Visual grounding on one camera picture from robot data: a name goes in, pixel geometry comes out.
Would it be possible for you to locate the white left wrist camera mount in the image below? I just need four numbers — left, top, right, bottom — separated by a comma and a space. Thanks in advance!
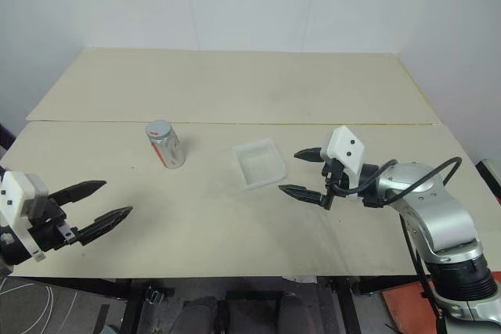
0, 171, 51, 264

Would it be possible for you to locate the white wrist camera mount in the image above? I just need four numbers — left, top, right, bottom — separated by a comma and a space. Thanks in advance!
0, 171, 51, 264
319, 125, 366, 188

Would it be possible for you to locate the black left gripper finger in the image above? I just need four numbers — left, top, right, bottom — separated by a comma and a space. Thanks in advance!
48, 180, 108, 207
74, 205, 135, 248

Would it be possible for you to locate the white floor cable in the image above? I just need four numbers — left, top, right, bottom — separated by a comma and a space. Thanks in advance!
0, 277, 75, 334

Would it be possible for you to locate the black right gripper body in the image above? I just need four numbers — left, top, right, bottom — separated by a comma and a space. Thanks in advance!
320, 156, 352, 210

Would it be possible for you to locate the white paper scrap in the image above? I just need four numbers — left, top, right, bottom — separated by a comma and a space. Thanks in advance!
287, 273, 319, 285

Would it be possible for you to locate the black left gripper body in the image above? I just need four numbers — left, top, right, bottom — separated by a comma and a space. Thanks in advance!
27, 197, 81, 253

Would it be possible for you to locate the orange mat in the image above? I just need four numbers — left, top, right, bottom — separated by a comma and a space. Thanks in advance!
380, 269, 501, 334

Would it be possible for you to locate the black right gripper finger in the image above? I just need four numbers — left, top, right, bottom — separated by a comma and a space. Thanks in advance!
278, 184, 328, 208
294, 146, 325, 163

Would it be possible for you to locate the black table frame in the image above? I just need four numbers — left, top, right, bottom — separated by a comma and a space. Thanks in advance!
11, 274, 427, 334

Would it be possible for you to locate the white plastic tray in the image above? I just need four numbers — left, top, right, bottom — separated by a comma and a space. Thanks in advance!
231, 137, 290, 192

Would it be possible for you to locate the clear plastic jar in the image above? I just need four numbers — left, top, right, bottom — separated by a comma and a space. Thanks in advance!
147, 125, 186, 171

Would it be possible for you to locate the grey plastic container lid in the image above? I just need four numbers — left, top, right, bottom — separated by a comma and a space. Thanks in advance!
145, 119, 174, 143

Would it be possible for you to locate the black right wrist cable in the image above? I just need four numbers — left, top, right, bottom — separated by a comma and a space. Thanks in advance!
331, 156, 463, 208

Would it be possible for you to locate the black cable along right arm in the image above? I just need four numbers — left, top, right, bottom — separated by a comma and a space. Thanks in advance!
398, 218, 446, 334

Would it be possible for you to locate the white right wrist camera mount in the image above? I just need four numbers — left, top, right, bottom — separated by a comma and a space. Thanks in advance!
319, 125, 366, 188

